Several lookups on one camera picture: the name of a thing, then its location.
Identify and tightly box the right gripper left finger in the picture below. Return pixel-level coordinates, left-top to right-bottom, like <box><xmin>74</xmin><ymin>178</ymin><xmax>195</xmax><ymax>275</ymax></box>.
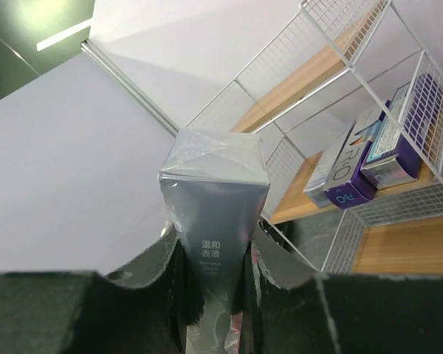
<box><xmin>0</xmin><ymin>229</ymin><xmax>185</xmax><ymax>353</ymax></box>

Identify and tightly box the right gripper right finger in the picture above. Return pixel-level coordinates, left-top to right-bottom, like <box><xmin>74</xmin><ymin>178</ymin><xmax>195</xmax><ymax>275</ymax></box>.
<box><xmin>241</xmin><ymin>227</ymin><xmax>443</xmax><ymax>353</ymax></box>

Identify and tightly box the purple RiO toothpaste box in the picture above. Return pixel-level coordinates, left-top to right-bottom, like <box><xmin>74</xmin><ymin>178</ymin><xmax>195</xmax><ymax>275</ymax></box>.
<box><xmin>303</xmin><ymin>105</ymin><xmax>385</xmax><ymax>209</ymax></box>

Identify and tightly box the slim silver toothpaste box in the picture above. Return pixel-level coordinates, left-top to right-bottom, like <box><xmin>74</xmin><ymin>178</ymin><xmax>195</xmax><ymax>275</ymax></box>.
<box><xmin>159</xmin><ymin>128</ymin><xmax>269</xmax><ymax>353</ymax></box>

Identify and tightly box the left aluminium frame post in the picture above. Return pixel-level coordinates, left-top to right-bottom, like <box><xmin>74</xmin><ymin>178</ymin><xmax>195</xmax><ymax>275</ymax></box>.
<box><xmin>80</xmin><ymin>39</ymin><xmax>179</xmax><ymax>137</ymax></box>

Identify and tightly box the white wire wooden shelf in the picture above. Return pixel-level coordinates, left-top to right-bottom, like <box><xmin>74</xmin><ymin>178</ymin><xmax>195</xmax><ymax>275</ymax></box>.
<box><xmin>190</xmin><ymin>1</ymin><xmax>443</xmax><ymax>273</ymax></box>

